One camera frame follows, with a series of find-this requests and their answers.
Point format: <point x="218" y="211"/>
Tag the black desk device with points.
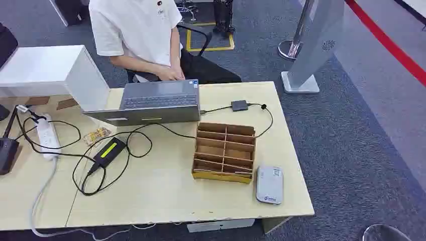
<point x="7" y="154"/>

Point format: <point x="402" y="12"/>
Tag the wooden card box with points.
<point x="224" y="153"/>

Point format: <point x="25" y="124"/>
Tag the white power strip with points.
<point x="47" y="136"/>

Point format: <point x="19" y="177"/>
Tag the round glass object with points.
<point x="384" y="233"/>

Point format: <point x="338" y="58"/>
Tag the grey card reader device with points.
<point x="269" y="184"/>

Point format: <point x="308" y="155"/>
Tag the white cabinet box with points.
<point x="50" y="71"/>

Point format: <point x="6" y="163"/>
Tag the grey laptop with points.
<point x="159" y="99"/>

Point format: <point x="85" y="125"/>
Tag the person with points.
<point x="136" y="30"/>

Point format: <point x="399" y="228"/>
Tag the silver floor stand kiosk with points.
<point x="314" y="43"/>

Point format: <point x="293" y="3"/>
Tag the black power adapter brick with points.
<point x="108" y="153"/>

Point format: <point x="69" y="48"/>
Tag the red barrier belt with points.
<point x="389" y="43"/>

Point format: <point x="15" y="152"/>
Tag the clear snack packet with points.
<point x="96" y="135"/>

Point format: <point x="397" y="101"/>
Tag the white box under desk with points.
<point x="219" y="225"/>

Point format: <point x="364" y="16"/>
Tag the small dark adapter hub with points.
<point x="239" y="105"/>

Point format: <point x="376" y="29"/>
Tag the black office chair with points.
<point x="196" y="36"/>

